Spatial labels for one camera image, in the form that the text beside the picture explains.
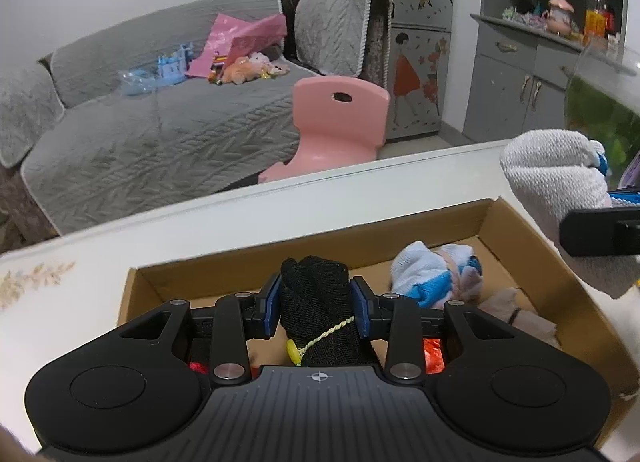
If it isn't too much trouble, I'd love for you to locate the orange plastic bag bundle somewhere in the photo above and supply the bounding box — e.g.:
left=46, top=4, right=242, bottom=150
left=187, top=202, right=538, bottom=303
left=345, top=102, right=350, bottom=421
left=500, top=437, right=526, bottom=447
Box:
left=423, top=338, right=445, bottom=374

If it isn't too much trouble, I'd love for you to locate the white blue sock bundle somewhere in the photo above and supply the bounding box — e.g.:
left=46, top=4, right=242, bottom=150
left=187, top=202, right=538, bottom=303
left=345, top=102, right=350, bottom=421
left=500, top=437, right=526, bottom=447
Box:
left=390, top=241, right=483, bottom=309

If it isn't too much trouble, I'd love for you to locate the grey white sock bundle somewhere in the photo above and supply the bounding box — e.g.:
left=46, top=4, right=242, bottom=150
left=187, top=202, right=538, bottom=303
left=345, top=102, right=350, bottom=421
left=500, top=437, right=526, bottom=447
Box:
left=500, top=129, right=639, bottom=299

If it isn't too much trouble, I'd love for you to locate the black sock yellow band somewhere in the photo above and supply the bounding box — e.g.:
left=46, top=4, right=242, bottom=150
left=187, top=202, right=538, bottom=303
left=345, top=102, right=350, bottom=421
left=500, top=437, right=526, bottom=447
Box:
left=279, top=256, right=378, bottom=368

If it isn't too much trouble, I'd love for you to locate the black sock red band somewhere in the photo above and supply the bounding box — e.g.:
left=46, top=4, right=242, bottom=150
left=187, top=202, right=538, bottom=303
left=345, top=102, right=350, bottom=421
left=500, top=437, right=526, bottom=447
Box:
left=189, top=361, right=209, bottom=374

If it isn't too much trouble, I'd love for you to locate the brown cardboard box tray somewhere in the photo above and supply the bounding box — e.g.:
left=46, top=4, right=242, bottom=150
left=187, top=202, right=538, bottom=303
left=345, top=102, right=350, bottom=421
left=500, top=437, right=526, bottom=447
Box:
left=118, top=199, right=639, bottom=440

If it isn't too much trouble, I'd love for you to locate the glass fish bowl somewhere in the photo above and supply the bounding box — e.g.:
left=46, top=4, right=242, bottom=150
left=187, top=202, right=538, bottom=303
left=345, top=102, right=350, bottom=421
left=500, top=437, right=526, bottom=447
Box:
left=565, top=38, right=640, bottom=189

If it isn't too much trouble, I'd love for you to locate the orange drink bottle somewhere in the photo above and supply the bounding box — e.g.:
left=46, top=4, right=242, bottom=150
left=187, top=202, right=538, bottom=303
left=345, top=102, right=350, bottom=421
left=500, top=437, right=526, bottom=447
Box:
left=582, top=0, right=608, bottom=46

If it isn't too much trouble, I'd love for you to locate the pink teapot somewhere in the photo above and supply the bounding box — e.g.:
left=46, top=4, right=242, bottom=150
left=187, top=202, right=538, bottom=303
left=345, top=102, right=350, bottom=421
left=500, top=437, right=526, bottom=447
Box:
left=542, top=0, right=574, bottom=37

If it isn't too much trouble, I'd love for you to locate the pink plastic child chair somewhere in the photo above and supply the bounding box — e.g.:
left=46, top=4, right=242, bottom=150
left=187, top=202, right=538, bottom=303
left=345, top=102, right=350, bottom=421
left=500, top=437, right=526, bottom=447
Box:
left=258, top=76, right=390, bottom=183

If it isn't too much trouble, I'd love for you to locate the grey shelf cabinet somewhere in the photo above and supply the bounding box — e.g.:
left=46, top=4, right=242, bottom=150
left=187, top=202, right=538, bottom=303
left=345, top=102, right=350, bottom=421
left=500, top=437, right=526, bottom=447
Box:
left=463, top=0, right=627, bottom=142

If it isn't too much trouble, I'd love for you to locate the grey covered sofa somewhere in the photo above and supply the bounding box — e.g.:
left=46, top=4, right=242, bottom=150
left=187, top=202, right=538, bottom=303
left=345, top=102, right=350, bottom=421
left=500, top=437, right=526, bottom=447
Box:
left=1, top=0, right=393, bottom=251

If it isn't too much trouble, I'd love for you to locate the plush toy on sofa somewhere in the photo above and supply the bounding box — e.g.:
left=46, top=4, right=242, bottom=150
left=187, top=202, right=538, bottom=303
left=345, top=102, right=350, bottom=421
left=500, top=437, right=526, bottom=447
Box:
left=217, top=52, right=290, bottom=84

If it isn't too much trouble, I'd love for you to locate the blue toy castle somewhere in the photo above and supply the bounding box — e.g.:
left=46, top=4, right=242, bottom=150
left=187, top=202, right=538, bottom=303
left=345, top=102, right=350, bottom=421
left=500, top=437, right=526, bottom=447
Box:
left=156, top=42, right=193, bottom=86

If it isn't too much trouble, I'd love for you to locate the pink plastic bag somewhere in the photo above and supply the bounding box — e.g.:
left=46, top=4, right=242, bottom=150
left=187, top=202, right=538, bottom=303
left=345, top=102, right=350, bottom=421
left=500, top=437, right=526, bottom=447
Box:
left=186, top=13, right=288, bottom=78

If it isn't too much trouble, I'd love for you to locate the flower decorated refrigerator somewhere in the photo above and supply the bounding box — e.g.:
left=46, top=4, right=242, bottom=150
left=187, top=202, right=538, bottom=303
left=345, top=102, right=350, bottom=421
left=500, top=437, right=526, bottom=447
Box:
left=386, top=0, right=454, bottom=141

